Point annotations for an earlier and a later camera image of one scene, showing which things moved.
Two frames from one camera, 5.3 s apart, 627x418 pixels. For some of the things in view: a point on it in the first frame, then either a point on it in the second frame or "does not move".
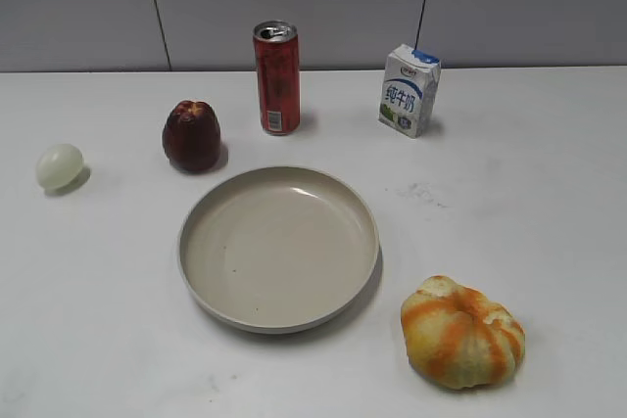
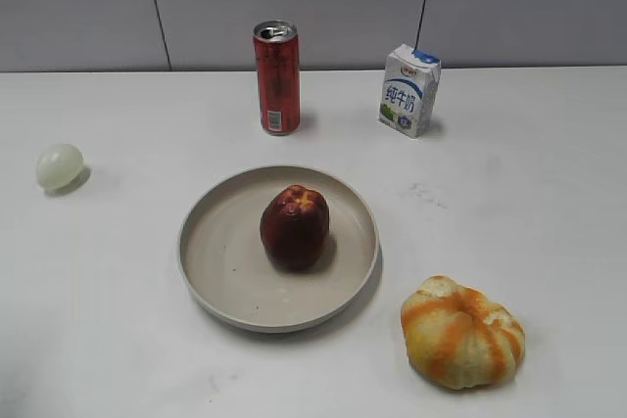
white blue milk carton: x=409 y=87 does not move
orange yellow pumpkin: x=456 y=337 does not move
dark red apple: x=192 y=136 to x=295 y=228
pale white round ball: x=59 y=164 does not move
